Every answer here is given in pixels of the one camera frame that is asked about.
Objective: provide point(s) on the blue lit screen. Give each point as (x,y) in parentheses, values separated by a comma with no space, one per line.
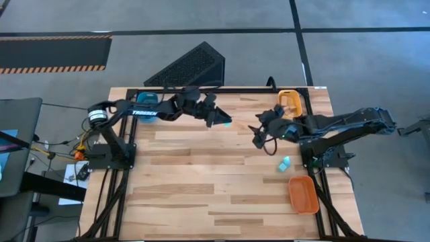
(6,141)

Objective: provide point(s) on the white paper sheet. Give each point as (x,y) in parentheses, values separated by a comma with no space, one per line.
(67,195)

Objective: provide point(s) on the yellow plastic bin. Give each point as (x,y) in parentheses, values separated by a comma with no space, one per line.
(298,101)

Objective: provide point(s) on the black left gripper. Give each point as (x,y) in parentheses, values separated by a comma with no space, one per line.
(191,102)

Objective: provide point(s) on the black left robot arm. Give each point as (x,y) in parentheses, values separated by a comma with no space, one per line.
(144,112)

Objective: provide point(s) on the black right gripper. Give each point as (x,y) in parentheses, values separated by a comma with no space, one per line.
(282,129)

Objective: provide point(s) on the blue plastic bin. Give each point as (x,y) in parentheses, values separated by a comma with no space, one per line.
(147,98)

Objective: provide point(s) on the black aluminium table frame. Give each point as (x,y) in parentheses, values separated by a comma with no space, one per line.
(242,90)

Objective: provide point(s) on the orange plastic bin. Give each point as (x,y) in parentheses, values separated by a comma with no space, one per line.
(303,195)

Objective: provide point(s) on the black desk bar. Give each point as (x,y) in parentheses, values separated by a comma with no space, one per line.
(50,186)

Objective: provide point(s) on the small black device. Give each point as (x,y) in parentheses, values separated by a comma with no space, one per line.
(83,172)

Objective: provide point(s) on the black hazard-striped floor mat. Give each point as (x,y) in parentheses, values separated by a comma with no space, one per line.
(53,52)

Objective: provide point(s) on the black perforated wedge stand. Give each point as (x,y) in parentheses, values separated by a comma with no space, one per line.
(188,67)

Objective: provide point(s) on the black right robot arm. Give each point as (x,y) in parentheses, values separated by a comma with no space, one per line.
(352,121)

